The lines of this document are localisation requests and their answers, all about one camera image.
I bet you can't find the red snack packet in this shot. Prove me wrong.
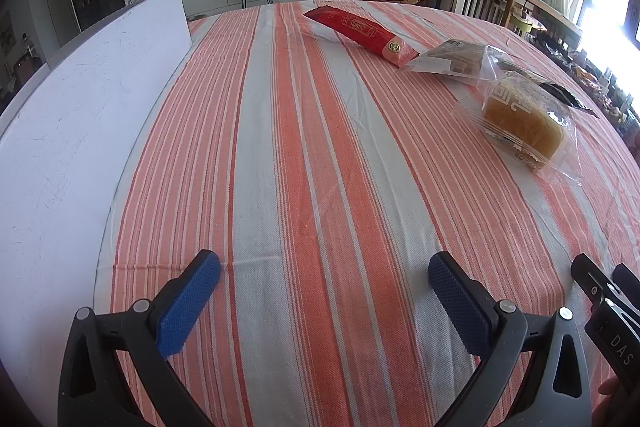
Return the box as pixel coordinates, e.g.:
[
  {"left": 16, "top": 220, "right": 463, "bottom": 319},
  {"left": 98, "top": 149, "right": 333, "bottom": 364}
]
[{"left": 302, "top": 5, "right": 418, "bottom": 69}]

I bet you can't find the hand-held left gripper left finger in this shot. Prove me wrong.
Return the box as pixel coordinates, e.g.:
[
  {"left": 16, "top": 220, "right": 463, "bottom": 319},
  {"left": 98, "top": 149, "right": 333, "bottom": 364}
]
[{"left": 57, "top": 249, "right": 222, "bottom": 427}]

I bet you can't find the long black snack packet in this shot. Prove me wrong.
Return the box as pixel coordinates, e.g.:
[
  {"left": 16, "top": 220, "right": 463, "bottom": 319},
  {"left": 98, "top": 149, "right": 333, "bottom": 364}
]
[{"left": 500, "top": 62, "right": 601, "bottom": 120}]

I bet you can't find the person's right hand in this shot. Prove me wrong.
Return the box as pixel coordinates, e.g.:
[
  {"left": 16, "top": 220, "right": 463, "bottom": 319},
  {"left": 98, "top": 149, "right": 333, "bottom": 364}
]
[{"left": 592, "top": 374, "right": 632, "bottom": 427}]

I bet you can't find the clear-wrapped pastry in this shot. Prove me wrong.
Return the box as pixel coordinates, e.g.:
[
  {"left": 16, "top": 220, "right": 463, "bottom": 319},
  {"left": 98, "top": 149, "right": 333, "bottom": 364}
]
[{"left": 404, "top": 38, "right": 501, "bottom": 80}]

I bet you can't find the bread loaf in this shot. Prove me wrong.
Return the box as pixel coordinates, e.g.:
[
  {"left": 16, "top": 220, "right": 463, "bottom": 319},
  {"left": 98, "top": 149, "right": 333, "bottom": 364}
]
[{"left": 452, "top": 44, "right": 586, "bottom": 188}]

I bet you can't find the orange striped tablecloth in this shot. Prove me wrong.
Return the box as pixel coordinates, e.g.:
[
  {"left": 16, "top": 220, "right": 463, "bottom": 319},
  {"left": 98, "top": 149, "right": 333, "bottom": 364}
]
[{"left": 95, "top": 0, "right": 640, "bottom": 427}]

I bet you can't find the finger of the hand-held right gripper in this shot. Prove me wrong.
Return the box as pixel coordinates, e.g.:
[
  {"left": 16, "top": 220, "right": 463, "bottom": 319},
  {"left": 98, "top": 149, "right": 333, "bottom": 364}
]
[
  {"left": 612, "top": 263, "right": 640, "bottom": 304},
  {"left": 571, "top": 253, "right": 625, "bottom": 317}
]

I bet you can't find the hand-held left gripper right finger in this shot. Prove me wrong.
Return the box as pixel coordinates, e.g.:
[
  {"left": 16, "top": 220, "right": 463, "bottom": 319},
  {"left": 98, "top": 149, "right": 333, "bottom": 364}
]
[{"left": 427, "top": 250, "right": 594, "bottom": 427}]

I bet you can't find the wooden dining table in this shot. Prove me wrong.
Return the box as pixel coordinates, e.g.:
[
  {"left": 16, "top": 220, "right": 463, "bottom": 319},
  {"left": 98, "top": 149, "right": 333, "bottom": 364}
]
[{"left": 515, "top": 0, "right": 583, "bottom": 52}]

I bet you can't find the white board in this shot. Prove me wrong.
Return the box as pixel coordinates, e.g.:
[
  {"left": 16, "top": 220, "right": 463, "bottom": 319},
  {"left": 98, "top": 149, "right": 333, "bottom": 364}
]
[{"left": 0, "top": 0, "right": 193, "bottom": 408}]

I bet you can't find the pile of assorted clutter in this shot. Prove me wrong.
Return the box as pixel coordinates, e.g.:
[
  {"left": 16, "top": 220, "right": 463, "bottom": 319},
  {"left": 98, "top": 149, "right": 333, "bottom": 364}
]
[{"left": 530, "top": 27, "right": 640, "bottom": 132}]

